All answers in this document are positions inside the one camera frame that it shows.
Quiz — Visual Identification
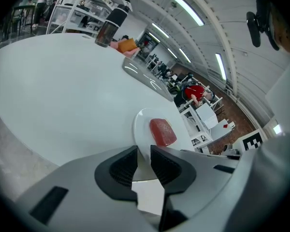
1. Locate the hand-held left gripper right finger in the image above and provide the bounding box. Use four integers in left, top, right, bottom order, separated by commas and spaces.
150, 145, 240, 232

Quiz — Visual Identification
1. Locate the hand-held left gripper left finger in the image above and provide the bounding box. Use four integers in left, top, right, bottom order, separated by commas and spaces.
16, 145, 158, 232

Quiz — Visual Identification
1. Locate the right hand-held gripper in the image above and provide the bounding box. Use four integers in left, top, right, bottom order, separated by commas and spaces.
180, 128, 264, 158

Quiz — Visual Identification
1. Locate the red square cake piece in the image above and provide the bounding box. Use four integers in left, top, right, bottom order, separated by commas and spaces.
149, 118, 177, 147

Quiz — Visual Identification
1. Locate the white round plate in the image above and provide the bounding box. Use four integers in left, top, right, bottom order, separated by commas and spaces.
131, 107, 196, 182

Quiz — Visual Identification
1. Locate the grey serving tray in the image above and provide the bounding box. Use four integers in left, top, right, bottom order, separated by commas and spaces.
122, 57, 174, 102

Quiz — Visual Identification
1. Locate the person's right forearm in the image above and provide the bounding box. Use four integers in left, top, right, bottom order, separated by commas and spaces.
228, 133, 290, 232

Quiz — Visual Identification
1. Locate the white cabinet with red sticker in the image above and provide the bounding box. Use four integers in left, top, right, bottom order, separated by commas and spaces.
211, 119, 235, 143

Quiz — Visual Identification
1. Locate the white side table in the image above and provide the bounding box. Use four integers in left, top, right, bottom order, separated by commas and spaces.
180, 97, 224, 152

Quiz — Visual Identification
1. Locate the white microwave oven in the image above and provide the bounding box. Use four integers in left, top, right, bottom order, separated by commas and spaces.
195, 103, 219, 130

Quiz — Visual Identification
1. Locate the person's torso in white coat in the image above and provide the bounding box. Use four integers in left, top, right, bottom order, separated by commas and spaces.
265, 54, 290, 140

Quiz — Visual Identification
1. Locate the dark glass door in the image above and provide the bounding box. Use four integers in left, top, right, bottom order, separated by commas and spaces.
137, 31, 160, 58

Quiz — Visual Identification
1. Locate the pink armchair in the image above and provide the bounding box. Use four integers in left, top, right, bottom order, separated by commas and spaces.
110, 39, 142, 58

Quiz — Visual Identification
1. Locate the orange cushion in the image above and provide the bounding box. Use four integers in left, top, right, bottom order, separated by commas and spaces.
117, 39, 138, 53

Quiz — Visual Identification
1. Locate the person's head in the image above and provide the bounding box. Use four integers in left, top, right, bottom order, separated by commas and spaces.
268, 1, 290, 55

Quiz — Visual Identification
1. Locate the black water bottle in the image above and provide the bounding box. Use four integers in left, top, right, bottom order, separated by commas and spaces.
94, 4, 132, 48

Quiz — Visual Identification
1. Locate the white shelf rack with clutter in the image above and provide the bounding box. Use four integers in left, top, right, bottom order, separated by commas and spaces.
47, 0, 133, 37

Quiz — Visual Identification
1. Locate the dark green high table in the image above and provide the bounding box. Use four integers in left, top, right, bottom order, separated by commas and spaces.
12, 5, 37, 36

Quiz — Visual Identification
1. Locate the black head-mounted camera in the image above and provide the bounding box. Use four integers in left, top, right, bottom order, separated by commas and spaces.
246, 0, 281, 52

